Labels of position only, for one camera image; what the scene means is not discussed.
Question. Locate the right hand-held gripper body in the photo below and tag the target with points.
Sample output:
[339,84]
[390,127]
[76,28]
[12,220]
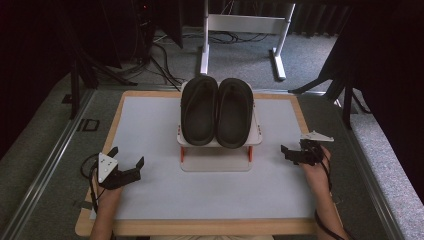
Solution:
[311,151]

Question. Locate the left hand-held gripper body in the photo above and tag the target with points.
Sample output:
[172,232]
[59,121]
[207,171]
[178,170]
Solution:
[115,176]

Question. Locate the black slipper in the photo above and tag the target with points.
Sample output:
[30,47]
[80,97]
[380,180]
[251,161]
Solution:
[199,110]
[234,113]

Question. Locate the white two-tier shoe rack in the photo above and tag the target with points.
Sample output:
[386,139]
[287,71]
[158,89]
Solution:
[218,160]

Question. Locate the person's left hand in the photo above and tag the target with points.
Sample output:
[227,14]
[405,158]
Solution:
[110,198]

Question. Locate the person's right hand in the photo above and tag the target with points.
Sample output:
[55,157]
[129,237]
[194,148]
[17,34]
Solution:
[316,176]

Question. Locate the black tripod stand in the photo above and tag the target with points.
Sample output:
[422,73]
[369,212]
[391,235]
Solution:
[75,90]
[346,100]

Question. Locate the black curtain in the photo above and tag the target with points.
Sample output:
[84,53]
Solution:
[30,66]
[390,83]

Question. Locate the black computer tower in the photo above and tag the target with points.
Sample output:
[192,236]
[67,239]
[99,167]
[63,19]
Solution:
[144,30]

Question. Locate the metal floor rail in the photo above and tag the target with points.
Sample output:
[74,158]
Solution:
[46,166]
[370,176]

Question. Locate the white metal desk frame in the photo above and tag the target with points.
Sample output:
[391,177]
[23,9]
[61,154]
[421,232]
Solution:
[245,24]

